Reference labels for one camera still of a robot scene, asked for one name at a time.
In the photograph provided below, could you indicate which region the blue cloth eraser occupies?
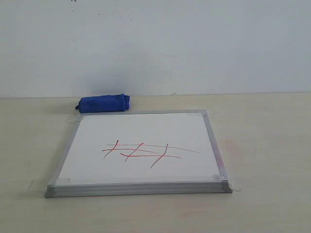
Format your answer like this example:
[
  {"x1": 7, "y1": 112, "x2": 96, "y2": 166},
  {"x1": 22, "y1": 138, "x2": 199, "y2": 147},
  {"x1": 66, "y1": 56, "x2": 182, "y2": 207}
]
[{"x1": 75, "y1": 94, "x2": 130, "y2": 113}]

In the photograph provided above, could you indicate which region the clear tape back right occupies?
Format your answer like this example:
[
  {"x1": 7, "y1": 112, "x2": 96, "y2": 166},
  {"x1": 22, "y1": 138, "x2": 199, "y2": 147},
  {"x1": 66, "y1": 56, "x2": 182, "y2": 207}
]
[{"x1": 187, "y1": 109, "x2": 217, "y2": 117}]

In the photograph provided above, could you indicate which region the clear tape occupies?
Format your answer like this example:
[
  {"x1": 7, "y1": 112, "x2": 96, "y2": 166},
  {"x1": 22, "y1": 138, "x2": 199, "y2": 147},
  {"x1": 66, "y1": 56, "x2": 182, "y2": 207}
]
[
  {"x1": 213, "y1": 175, "x2": 242, "y2": 193},
  {"x1": 66, "y1": 115, "x2": 83, "y2": 123},
  {"x1": 27, "y1": 178, "x2": 70, "y2": 193},
  {"x1": 187, "y1": 109, "x2": 217, "y2": 117}
]

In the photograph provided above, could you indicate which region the clear tape back left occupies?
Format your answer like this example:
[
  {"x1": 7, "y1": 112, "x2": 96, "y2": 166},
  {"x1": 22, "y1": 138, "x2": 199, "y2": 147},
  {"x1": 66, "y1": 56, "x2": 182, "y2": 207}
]
[{"x1": 66, "y1": 115, "x2": 83, "y2": 123}]

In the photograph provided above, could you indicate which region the clear tape front right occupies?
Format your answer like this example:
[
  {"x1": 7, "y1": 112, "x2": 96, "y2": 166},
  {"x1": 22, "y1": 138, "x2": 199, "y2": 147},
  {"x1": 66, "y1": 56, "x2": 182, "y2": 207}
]
[{"x1": 213, "y1": 175, "x2": 242, "y2": 193}]

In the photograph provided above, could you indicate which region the clear tape front left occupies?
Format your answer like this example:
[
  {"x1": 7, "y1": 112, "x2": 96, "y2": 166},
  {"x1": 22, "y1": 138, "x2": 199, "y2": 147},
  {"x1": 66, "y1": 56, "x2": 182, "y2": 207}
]
[{"x1": 27, "y1": 178, "x2": 70, "y2": 193}]

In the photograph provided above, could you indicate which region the white board with aluminium frame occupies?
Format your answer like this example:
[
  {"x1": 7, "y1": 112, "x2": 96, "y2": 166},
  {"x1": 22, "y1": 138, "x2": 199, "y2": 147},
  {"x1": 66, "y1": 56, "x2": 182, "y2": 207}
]
[{"x1": 44, "y1": 110, "x2": 228, "y2": 198}]

